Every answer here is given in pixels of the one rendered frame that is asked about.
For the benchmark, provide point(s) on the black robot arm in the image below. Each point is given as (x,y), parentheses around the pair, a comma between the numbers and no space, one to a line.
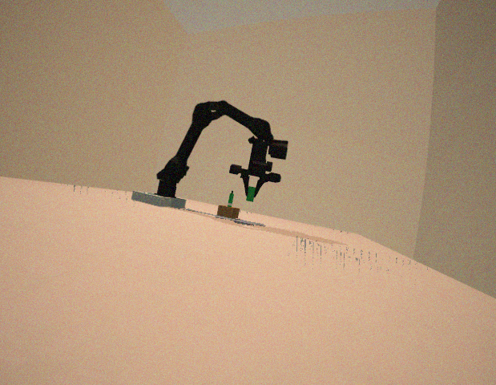
(177,168)

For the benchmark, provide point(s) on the brown square block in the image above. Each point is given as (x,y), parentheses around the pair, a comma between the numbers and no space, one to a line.
(226,211)

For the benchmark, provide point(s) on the dark green marker cap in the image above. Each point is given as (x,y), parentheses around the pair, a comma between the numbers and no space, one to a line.
(251,193)

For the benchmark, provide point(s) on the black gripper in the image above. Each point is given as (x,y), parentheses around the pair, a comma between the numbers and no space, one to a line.
(272,177)

